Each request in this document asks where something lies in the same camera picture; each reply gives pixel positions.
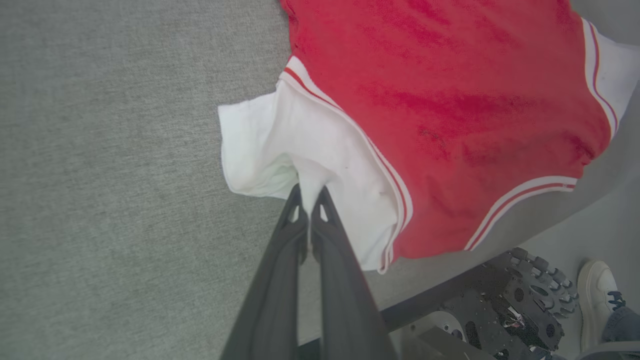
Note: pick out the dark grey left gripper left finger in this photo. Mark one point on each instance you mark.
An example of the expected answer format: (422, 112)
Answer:
(275, 300)

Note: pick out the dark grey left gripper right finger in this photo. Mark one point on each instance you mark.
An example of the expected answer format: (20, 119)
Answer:
(345, 310)

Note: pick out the red and white garment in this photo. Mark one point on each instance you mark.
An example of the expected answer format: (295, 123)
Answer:
(440, 110)

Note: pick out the white sneaker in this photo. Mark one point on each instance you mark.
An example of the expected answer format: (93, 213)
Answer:
(595, 295)

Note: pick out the blue jeans leg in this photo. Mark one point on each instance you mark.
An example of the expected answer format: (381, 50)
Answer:
(625, 325)

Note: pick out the black robot wheeled base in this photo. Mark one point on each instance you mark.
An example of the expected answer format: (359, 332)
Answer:
(475, 310)

